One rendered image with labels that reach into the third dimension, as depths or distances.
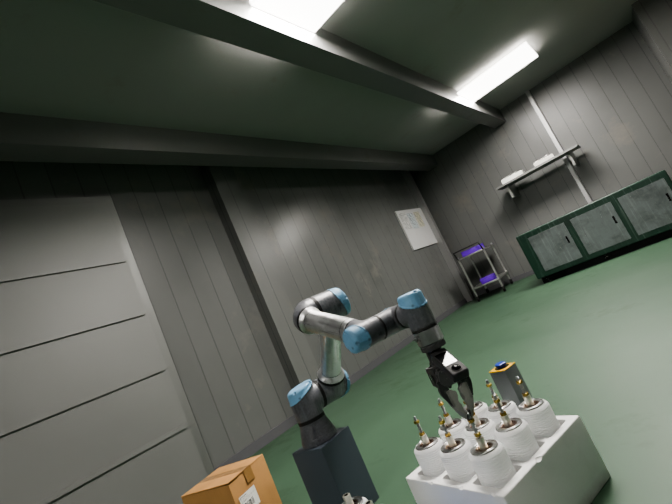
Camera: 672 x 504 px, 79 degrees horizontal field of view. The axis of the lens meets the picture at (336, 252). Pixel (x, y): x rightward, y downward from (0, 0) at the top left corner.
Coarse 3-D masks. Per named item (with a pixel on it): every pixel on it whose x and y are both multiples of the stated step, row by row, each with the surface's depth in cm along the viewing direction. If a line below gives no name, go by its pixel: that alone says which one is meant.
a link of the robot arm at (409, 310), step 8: (400, 296) 114; (408, 296) 111; (416, 296) 111; (400, 304) 113; (408, 304) 111; (416, 304) 111; (424, 304) 111; (400, 312) 115; (408, 312) 111; (416, 312) 110; (424, 312) 110; (400, 320) 115; (408, 320) 112; (416, 320) 110; (424, 320) 110; (432, 320) 111; (416, 328) 111; (424, 328) 110
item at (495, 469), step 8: (496, 448) 104; (504, 448) 105; (472, 456) 106; (480, 456) 104; (488, 456) 102; (496, 456) 102; (504, 456) 103; (472, 464) 106; (480, 464) 103; (488, 464) 102; (496, 464) 102; (504, 464) 102; (512, 464) 105; (480, 472) 104; (488, 472) 102; (496, 472) 102; (504, 472) 102; (512, 472) 103; (480, 480) 105; (488, 480) 103; (496, 480) 101; (504, 480) 101
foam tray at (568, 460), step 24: (576, 432) 114; (552, 456) 107; (576, 456) 111; (600, 456) 115; (408, 480) 126; (432, 480) 118; (528, 480) 100; (552, 480) 104; (576, 480) 108; (600, 480) 112
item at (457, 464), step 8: (464, 448) 113; (440, 456) 115; (448, 456) 113; (456, 456) 112; (464, 456) 112; (448, 464) 113; (456, 464) 112; (464, 464) 111; (448, 472) 114; (456, 472) 112; (464, 472) 111; (472, 472) 111; (456, 480) 112; (464, 480) 111
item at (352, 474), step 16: (320, 448) 154; (336, 448) 158; (352, 448) 164; (304, 464) 160; (320, 464) 155; (336, 464) 155; (352, 464) 160; (304, 480) 162; (320, 480) 156; (336, 480) 152; (352, 480) 157; (368, 480) 163; (320, 496) 157; (336, 496) 152; (352, 496) 154; (368, 496) 159
